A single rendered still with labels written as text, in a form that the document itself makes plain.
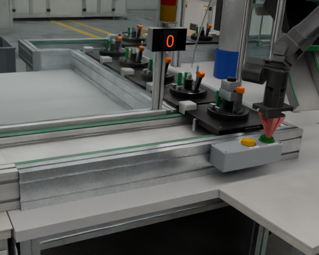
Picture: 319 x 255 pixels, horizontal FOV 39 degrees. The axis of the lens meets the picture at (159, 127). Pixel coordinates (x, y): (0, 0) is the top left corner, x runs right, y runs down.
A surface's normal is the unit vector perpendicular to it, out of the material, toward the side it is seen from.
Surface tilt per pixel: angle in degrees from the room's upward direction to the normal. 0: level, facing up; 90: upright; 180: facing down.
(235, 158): 90
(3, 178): 90
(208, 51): 90
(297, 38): 68
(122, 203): 0
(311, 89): 45
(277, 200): 0
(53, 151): 0
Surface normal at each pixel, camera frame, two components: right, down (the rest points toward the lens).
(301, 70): 0.26, -0.41
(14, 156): 0.07, -0.94
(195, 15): -0.82, 0.15
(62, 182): 0.48, 0.33
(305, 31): -0.31, -0.26
